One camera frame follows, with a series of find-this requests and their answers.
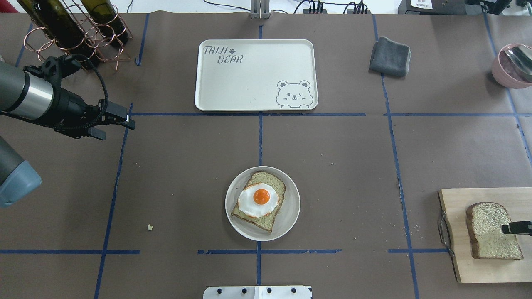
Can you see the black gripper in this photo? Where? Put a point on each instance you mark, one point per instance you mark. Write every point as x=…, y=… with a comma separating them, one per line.
x=67, y=108

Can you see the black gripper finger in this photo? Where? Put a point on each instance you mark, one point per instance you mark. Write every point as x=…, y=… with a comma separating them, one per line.
x=518, y=228

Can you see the bread slice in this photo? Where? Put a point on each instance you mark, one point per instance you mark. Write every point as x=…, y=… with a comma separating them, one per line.
x=484, y=224
x=265, y=223

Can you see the fried egg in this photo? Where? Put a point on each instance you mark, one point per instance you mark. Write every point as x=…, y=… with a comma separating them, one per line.
x=258, y=200

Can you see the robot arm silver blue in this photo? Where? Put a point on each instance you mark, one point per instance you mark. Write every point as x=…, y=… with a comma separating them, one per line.
x=34, y=95

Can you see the cream bear serving tray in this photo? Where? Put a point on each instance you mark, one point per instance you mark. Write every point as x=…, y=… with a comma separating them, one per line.
x=249, y=75

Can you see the wooden cutting board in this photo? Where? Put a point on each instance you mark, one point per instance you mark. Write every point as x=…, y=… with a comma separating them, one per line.
x=454, y=204

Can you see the green wine bottle back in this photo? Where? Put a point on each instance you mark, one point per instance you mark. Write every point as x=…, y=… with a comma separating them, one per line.
x=103, y=13

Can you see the green wine bottle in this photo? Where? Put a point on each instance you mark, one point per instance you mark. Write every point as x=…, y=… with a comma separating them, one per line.
x=59, y=25
x=103, y=13

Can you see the green wine bottle middle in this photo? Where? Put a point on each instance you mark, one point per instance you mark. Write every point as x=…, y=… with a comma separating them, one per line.
x=59, y=25

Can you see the pink bowl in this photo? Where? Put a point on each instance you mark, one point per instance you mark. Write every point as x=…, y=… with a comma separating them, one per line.
x=505, y=72

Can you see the white round plate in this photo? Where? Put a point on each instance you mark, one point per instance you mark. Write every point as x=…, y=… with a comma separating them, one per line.
x=285, y=219

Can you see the grey folded cloth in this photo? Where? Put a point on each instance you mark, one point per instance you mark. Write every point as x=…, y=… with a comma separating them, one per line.
x=390, y=57

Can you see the copper wire bottle rack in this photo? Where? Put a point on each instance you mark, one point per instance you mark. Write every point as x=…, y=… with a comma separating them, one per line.
x=43, y=46

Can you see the aluminium frame post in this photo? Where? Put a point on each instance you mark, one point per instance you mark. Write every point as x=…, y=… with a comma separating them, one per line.
x=260, y=9

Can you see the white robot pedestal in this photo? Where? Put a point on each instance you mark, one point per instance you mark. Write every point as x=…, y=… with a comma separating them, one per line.
x=259, y=292

